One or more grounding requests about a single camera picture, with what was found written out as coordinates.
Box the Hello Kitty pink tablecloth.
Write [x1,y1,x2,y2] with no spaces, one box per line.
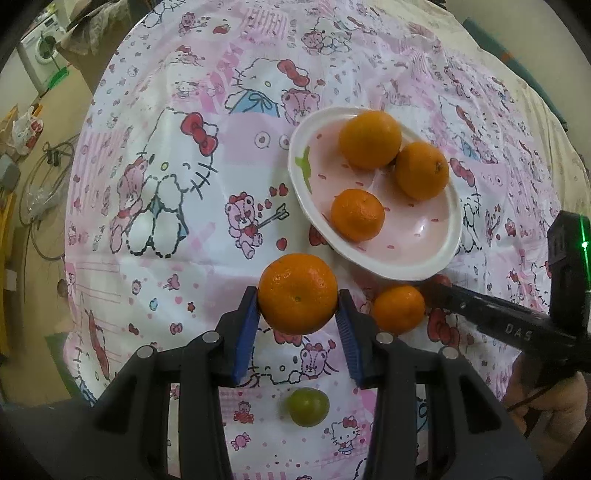
[62,0,571,480]

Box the pink strawberry plate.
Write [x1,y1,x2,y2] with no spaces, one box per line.
[287,106,462,282]

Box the small mandarin orange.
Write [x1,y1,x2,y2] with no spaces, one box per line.
[329,189,385,243]

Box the green lime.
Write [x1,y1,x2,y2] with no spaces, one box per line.
[286,388,329,428]

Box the medium orange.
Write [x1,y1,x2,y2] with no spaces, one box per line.
[339,110,402,170]

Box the red cherry tomato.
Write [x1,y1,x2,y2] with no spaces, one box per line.
[427,273,453,287]

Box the white washing machine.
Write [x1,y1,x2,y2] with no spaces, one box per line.
[17,11,67,96]

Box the large navel orange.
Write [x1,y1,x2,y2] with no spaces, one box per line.
[394,141,450,201]

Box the right hand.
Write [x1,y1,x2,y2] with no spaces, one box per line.
[510,372,588,465]

